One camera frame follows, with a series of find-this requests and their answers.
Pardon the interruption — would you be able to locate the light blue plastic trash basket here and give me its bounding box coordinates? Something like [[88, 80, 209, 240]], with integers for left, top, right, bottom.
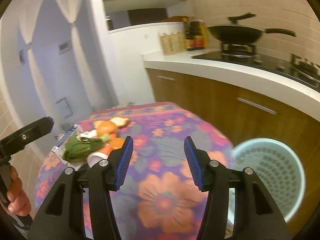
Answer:
[[231, 138, 306, 222]]

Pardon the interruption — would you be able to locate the wooden kitchen cabinet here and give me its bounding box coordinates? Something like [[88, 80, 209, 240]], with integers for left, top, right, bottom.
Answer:
[[147, 69, 319, 236]]

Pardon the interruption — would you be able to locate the person's left hand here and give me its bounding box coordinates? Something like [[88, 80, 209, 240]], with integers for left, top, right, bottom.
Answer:
[[7, 166, 31, 217]]

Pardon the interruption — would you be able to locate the blue white paper carton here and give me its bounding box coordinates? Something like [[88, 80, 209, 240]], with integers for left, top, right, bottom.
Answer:
[[51, 124, 79, 153]]

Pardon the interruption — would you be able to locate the green leafy vegetable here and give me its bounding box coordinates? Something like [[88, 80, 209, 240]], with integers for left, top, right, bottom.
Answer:
[[62, 134, 110, 163]]

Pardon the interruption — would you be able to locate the orange white snack package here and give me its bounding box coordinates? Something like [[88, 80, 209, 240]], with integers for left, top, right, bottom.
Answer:
[[77, 129, 111, 168]]

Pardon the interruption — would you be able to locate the large orange peel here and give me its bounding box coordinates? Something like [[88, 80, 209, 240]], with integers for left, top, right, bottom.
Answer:
[[93, 120, 117, 137]]

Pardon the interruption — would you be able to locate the orange peel near gripper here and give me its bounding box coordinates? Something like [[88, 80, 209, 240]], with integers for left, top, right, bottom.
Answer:
[[98, 138, 125, 156]]

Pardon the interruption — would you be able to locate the white sheer curtain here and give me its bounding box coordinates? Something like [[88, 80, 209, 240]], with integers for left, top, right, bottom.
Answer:
[[18, 0, 106, 122]]

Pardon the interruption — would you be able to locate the floral purple table cloth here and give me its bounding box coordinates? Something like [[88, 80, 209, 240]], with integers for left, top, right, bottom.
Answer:
[[35, 101, 237, 240]]

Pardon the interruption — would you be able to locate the pale orange peel far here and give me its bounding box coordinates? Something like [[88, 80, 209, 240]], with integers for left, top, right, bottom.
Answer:
[[110, 116, 129, 128]]

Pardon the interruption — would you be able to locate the black glass gas stove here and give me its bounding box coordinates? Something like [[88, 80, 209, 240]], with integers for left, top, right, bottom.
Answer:
[[192, 43, 319, 91]]

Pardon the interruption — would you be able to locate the black wok with lid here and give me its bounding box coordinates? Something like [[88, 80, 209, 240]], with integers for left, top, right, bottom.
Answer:
[[207, 12, 296, 45]]

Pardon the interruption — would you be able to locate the red label sauce bottle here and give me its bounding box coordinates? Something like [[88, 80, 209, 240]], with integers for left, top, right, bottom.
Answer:
[[190, 19, 207, 50]]

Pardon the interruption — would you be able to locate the woven beige utensil basket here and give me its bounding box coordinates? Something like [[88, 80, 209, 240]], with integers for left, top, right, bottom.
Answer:
[[159, 32, 186, 56]]

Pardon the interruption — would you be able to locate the dark soy sauce bottle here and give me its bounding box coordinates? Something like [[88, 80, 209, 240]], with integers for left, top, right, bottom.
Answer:
[[183, 18, 195, 51]]

